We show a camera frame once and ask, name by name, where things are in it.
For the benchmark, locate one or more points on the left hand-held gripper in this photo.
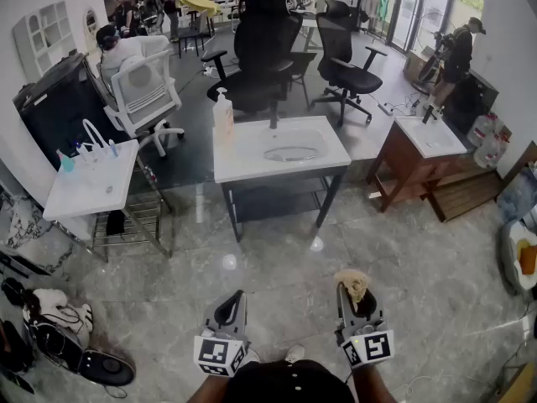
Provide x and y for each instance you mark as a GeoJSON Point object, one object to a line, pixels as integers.
{"type": "Point", "coordinates": [218, 353]}

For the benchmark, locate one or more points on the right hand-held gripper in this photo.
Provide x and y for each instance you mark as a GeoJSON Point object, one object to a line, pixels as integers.
{"type": "Point", "coordinates": [373, 346]}

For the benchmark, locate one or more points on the beige sponge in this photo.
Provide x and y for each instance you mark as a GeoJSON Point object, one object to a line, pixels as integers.
{"type": "Point", "coordinates": [354, 284]}

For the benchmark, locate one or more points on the round glass lid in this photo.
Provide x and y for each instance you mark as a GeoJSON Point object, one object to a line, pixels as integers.
{"type": "Point", "coordinates": [289, 154]}

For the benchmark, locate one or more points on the person's left forearm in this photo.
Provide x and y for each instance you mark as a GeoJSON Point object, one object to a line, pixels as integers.
{"type": "Point", "coordinates": [210, 393]}

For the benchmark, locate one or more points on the person's right forearm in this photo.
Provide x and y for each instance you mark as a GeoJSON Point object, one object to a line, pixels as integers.
{"type": "Point", "coordinates": [371, 386]}

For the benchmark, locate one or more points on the person's white shoe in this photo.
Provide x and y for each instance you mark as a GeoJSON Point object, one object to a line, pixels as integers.
{"type": "Point", "coordinates": [295, 353]}

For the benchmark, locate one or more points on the person's black buttoned shirt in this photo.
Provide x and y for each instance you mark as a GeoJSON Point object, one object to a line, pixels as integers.
{"type": "Point", "coordinates": [285, 384]}

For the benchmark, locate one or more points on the black metal sink stand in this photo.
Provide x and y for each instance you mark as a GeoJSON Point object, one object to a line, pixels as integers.
{"type": "Point", "coordinates": [228, 208]}

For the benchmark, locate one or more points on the chrome rack stand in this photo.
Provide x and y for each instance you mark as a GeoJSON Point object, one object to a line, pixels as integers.
{"type": "Point", "coordinates": [142, 221]}

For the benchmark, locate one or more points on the white striped sneaker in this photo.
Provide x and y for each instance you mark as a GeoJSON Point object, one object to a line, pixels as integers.
{"type": "Point", "coordinates": [87, 315]}

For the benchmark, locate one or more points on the black cloth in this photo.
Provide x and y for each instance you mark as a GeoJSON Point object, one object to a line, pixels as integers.
{"type": "Point", "coordinates": [115, 225]}

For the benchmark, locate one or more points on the brown wooden vanity cabinet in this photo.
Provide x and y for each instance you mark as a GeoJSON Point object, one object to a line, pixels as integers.
{"type": "Point", "coordinates": [403, 170]}

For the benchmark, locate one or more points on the grey round basin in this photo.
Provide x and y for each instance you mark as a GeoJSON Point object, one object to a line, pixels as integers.
{"type": "Point", "coordinates": [507, 258]}

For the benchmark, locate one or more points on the white ceramic sink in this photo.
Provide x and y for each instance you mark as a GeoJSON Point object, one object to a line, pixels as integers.
{"type": "Point", "coordinates": [239, 158]}

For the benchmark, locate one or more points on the orange cloth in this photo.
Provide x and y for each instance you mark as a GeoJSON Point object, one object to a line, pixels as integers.
{"type": "Point", "coordinates": [528, 258]}

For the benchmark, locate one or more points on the white fluffy bundle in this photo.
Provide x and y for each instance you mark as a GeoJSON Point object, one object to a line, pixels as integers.
{"type": "Point", "coordinates": [50, 302]}

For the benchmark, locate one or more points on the small white washbasin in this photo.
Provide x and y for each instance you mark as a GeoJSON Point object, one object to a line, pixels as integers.
{"type": "Point", "coordinates": [92, 191]}

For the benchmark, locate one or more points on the white vanity sink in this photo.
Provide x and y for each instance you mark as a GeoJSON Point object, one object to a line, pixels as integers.
{"type": "Point", "coordinates": [432, 139]}

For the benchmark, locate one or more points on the white pump bottle orange label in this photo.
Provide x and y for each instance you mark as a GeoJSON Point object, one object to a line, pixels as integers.
{"type": "Point", "coordinates": [223, 118]}

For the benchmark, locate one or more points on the white power strip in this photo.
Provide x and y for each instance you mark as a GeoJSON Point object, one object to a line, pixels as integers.
{"type": "Point", "coordinates": [384, 108]}

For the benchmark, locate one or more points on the dark grey sink faucet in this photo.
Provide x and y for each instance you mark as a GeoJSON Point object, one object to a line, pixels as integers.
{"type": "Point", "coordinates": [273, 116]}

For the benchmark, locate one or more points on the black vanity faucet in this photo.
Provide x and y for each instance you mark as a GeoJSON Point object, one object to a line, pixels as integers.
{"type": "Point", "coordinates": [428, 116]}

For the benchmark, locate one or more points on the white arched faucet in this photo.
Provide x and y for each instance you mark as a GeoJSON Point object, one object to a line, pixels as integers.
{"type": "Point", "coordinates": [100, 139]}

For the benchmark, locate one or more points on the marble slab table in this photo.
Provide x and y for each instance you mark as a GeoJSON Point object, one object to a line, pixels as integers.
{"type": "Point", "coordinates": [25, 233]}

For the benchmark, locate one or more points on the teal bottle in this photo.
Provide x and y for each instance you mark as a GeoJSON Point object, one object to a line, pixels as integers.
{"type": "Point", "coordinates": [67, 164]}

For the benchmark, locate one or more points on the white office chair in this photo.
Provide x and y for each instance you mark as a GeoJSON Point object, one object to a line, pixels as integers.
{"type": "Point", "coordinates": [142, 95]}

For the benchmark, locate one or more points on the black standing fan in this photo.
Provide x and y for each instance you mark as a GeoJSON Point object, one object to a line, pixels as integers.
{"type": "Point", "coordinates": [428, 69]}

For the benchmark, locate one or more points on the cardboard box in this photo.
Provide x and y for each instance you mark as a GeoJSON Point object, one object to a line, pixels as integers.
{"type": "Point", "coordinates": [413, 63]}

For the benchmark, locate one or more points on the large black office chair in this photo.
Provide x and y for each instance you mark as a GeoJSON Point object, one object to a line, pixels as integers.
{"type": "Point", "coordinates": [260, 57]}

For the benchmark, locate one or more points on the black cabinet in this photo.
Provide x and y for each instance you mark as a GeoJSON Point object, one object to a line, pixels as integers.
{"type": "Point", "coordinates": [54, 111]}

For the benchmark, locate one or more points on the black mesh office chair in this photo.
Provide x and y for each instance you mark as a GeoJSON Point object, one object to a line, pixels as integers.
{"type": "Point", "coordinates": [335, 44]}

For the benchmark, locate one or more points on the black stool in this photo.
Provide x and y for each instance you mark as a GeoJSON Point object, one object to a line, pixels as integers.
{"type": "Point", "coordinates": [191, 34]}

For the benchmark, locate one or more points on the white desk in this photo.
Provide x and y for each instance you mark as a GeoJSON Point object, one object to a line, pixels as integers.
{"type": "Point", "coordinates": [308, 23]}

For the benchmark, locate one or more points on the clothes rack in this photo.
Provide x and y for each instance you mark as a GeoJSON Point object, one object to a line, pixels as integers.
{"type": "Point", "coordinates": [371, 4]}

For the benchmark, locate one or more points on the yellow covered table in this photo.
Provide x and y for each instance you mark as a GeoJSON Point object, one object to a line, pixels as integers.
{"type": "Point", "coordinates": [199, 2]}

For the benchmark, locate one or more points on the white wall shelf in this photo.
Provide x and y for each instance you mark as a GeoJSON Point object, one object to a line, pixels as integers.
{"type": "Point", "coordinates": [42, 40]}

